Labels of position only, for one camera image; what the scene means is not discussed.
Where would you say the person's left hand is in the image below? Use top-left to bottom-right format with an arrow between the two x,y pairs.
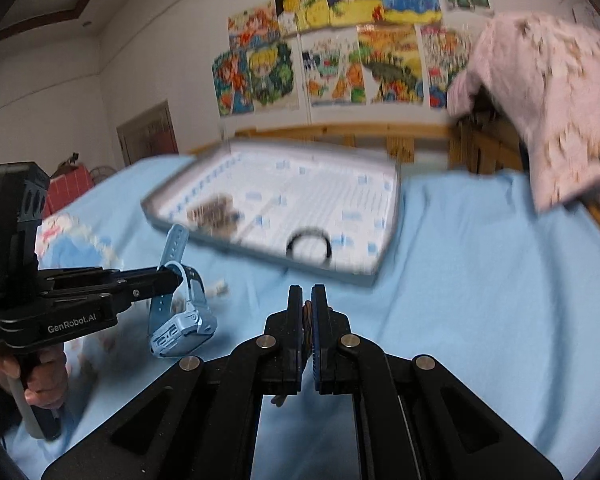
0,344 -> 68,410

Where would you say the red plaid cloth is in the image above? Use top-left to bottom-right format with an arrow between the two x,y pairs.
43,165 -> 94,218

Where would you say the electric fan grille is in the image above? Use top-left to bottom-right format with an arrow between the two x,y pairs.
90,166 -> 117,185

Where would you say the grey shallow tray box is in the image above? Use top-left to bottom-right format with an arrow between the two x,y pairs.
140,139 -> 401,286

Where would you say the mermaid drawing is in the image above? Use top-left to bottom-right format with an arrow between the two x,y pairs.
212,51 -> 254,117

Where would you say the blond boy drawing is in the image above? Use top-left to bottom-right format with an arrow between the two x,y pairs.
247,41 -> 299,113

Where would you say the orange haired girl drawing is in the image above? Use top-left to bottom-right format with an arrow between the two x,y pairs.
227,0 -> 282,51

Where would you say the cup and fish drawing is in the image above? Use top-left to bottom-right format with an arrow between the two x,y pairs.
302,34 -> 366,107

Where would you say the orange landscape drawing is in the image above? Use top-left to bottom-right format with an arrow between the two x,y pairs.
356,24 -> 424,104

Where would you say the yellow moon drawing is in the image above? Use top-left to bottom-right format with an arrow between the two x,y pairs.
274,0 -> 330,37

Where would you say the busy doodle drawing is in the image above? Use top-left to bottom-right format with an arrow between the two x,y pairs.
420,25 -> 472,110

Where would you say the pink floral blanket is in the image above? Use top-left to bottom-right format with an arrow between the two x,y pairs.
446,12 -> 600,211

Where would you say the brown wall hatch door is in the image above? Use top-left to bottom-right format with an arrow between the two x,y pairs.
117,101 -> 178,166

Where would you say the black hair tie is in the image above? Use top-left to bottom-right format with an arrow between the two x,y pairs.
285,227 -> 334,266

